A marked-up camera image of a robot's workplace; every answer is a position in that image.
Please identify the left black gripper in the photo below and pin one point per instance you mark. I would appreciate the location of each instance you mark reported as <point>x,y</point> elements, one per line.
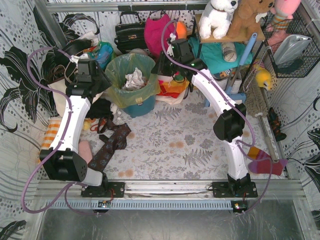
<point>100,81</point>

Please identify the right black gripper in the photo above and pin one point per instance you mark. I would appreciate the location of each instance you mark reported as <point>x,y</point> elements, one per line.
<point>162,66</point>

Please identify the yellow plastic trash bag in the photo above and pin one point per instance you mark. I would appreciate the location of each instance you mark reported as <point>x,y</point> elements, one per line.
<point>125,64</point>

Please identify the teal plastic trash bin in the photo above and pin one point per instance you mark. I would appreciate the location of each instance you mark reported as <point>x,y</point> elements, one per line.
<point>141,109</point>

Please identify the blue floor squeegee mop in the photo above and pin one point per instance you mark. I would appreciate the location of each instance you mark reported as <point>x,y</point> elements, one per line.
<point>240,97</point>

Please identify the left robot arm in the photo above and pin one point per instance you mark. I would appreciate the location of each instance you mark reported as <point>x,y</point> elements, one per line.
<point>61,160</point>

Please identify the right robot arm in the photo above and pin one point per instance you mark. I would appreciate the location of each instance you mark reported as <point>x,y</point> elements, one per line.
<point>231,116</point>

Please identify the colorful tie-dye cloth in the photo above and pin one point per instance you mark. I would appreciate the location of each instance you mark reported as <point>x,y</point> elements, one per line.
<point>103,53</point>

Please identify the rainbow striped bag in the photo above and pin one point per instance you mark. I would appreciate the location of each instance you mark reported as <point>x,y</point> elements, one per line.
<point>170,86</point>

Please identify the cream canvas tote bag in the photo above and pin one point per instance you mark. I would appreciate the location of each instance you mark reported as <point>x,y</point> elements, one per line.
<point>63,103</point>

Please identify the magenta fabric bag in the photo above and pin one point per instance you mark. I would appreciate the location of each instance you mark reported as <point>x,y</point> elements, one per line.
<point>153,34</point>

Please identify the crumpled white paper trash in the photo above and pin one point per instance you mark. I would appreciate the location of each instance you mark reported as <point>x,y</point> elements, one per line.
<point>135,81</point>

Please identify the orange plush toy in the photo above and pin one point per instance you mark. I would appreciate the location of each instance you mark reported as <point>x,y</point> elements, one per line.
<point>181,30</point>

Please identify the teal folded cloth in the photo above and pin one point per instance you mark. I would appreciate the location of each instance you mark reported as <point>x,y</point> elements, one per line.
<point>211,54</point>

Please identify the black wide-brim hat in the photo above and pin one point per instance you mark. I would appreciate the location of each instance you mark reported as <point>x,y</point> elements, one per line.
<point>73,48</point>

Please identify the grey patterned sock roll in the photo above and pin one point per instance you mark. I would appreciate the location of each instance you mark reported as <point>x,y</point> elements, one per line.
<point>229,51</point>

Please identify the white husky plush dog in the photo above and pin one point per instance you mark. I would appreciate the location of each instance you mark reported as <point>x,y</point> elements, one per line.
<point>216,18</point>

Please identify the black leather handbag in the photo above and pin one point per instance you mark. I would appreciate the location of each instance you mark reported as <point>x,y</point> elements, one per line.
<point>130,36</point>

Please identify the orange checkered towel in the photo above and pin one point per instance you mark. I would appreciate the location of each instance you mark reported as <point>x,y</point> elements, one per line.
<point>51,132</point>

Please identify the brown floral necktie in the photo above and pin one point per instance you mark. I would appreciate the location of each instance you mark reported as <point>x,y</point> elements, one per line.
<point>114,138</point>

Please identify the brown teddy bear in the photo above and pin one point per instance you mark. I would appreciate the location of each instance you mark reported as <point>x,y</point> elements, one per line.
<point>248,15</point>

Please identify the yellow plush duck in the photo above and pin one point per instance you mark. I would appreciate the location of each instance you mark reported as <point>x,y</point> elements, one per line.
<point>262,76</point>

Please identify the beige bristle broom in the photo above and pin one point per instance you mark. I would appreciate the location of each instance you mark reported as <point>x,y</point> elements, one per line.
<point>256,107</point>

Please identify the silver foil pouch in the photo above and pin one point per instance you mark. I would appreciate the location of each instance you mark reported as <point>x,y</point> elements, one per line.
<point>291,48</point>

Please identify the pink plush toy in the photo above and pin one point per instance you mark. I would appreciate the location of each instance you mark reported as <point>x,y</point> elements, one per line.
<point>282,11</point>

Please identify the dark patterned cloth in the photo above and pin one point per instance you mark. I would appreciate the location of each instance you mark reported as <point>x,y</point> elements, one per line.
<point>275,124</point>

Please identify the striped colorful sock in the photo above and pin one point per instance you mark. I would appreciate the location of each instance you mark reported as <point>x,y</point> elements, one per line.
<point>261,163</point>

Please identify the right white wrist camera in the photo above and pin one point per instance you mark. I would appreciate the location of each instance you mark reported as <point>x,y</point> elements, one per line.
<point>172,37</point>

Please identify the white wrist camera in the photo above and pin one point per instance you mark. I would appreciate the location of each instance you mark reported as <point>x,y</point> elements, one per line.
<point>75,59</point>
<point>172,37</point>

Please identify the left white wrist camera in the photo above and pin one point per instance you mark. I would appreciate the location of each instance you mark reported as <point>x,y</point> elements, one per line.
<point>75,59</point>

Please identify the wooden shelf with black frame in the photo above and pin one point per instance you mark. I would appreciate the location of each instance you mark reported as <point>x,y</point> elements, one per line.
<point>196,42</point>

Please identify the black wire basket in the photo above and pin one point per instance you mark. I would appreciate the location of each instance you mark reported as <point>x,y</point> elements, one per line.
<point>302,65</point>

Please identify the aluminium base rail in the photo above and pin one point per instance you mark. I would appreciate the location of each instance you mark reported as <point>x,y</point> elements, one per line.
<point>276,189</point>

